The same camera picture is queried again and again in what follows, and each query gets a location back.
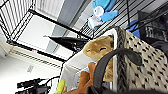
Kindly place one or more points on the black box with label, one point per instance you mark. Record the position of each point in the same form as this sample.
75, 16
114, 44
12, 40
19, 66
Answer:
155, 25

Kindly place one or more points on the tan plush toy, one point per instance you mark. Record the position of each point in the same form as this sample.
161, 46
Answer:
98, 48

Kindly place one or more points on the yellow-green toy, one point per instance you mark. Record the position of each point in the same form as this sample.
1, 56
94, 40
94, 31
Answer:
60, 87

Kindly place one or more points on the glossy black bag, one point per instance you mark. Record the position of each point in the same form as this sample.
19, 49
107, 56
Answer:
70, 41

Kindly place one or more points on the blue plush toy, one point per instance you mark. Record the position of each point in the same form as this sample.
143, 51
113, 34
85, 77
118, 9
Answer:
101, 11

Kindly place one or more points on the orange plush toy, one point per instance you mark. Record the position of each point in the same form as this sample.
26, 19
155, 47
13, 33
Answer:
83, 81

